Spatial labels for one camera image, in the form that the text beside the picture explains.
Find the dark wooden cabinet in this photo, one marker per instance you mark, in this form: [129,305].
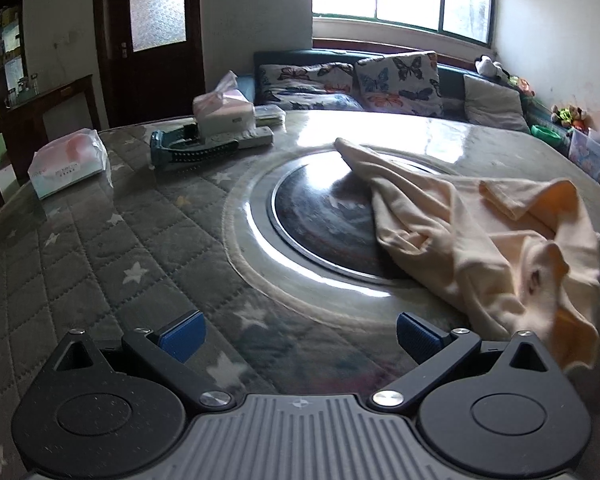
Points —
[22,103]

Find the tissue box pink white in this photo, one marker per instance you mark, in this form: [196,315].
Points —
[223,110]

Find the green bowl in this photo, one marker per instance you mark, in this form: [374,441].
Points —
[547,135]

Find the round black induction cooktop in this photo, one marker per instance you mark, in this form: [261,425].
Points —
[324,212]

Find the dark wooden door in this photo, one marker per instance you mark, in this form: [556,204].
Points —
[150,58]

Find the butterfly pillow left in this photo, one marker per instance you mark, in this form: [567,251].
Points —
[329,86]

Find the colourful plush toys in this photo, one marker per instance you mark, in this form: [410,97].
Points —
[569,117]

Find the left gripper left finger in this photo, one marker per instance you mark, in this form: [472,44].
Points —
[160,355]

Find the cream sweatshirt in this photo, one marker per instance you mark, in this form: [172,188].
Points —
[510,254]

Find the butterfly pillow right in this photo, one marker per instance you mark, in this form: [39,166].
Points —
[406,84]

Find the soft tissue pack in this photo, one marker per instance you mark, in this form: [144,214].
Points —
[66,161]

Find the grey cushion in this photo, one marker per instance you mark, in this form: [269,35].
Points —
[492,105]

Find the clear plastic storage box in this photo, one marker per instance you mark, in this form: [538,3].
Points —
[585,153]

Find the panda plush toy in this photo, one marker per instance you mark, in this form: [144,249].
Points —
[487,68]

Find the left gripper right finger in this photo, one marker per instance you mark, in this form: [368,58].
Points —
[438,355]

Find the butterfly pillow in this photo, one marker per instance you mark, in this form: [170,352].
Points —
[329,86]
[406,84]

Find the blue sofa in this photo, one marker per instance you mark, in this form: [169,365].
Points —
[451,83]

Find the small green packet stack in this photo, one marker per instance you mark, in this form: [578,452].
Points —
[269,115]

